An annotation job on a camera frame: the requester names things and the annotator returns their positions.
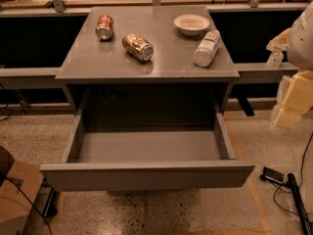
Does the grey top drawer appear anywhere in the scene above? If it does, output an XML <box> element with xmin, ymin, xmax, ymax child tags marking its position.
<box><xmin>39</xmin><ymin>87</ymin><xmax>256</xmax><ymax>193</ymax></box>

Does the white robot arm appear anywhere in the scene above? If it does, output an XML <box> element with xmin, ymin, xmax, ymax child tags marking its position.
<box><xmin>266</xmin><ymin>2</ymin><xmax>313</xmax><ymax>129</ymax></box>

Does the grey drawer cabinet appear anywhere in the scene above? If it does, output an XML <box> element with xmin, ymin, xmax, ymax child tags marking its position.
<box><xmin>57</xmin><ymin>6</ymin><xmax>239</xmax><ymax>108</ymax></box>

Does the clear sanitizer pump bottle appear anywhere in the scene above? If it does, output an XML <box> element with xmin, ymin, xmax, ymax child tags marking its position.
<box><xmin>266</xmin><ymin>49</ymin><xmax>284</xmax><ymax>69</ymax></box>

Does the black device on floor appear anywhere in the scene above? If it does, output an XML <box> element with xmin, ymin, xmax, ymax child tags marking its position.
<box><xmin>260</xmin><ymin>166</ymin><xmax>284</xmax><ymax>185</ymax></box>

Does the black floor pole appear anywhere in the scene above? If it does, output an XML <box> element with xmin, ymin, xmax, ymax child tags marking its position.
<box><xmin>288</xmin><ymin>173</ymin><xmax>313</xmax><ymax>235</ymax></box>

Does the white plastic bottle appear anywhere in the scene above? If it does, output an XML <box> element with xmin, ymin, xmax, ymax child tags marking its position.
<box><xmin>194</xmin><ymin>30</ymin><xmax>221</xmax><ymax>67</ymax></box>

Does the white paper bowl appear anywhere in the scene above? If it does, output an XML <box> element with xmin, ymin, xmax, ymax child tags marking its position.
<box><xmin>174</xmin><ymin>15</ymin><xmax>210</xmax><ymax>36</ymax></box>

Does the gold soda can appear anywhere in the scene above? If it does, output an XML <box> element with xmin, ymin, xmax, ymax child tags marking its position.
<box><xmin>122</xmin><ymin>33</ymin><xmax>154</xmax><ymax>62</ymax></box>

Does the red soda can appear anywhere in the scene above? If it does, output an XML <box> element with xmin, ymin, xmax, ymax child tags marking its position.
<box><xmin>95</xmin><ymin>14</ymin><xmax>113</xmax><ymax>40</ymax></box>

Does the grey long bench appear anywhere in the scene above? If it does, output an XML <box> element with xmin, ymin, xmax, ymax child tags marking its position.
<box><xmin>0</xmin><ymin>2</ymin><xmax>313</xmax><ymax>116</ymax></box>

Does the brown cardboard box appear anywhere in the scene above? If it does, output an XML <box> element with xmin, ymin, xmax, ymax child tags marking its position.
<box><xmin>0</xmin><ymin>147</ymin><xmax>43</xmax><ymax>235</ymax></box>

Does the black cable at right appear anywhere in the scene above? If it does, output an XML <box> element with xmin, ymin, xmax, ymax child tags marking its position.
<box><xmin>272</xmin><ymin>130</ymin><xmax>313</xmax><ymax>225</ymax></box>

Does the black cable on box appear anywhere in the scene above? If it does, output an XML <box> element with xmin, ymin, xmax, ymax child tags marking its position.
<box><xmin>0</xmin><ymin>171</ymin><xmax>54</xmax><ymax>235</ymax></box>

